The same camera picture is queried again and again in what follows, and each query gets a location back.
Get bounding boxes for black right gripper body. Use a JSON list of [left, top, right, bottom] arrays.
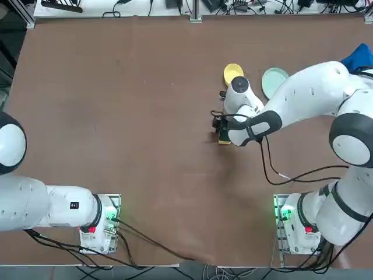
[[212, 114, 230, 135]]

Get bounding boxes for green and yellow sponge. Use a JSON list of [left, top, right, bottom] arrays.
[[218, 128, 233, 146]]

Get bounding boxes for small yellow dish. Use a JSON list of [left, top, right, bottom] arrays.
[[223, 63, 245, 87]]

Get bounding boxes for pale green plate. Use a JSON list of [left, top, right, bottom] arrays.
[[261, 67, 290, 100]]

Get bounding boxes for blue cloth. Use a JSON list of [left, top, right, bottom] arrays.
[[340, 43, 373, 74]]

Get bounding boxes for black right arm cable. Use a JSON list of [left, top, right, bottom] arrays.
[[256, 135, 350, 186]]

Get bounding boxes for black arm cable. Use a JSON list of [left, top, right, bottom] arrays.
[[116, 218, 196, 261], [256, 135, 350, 186]]

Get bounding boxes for aluminium post with white bracket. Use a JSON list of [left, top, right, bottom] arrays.
[[189, 0, 203, 23]]

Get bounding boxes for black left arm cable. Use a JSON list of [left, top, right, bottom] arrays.
[[116, 218, 196, 261]]

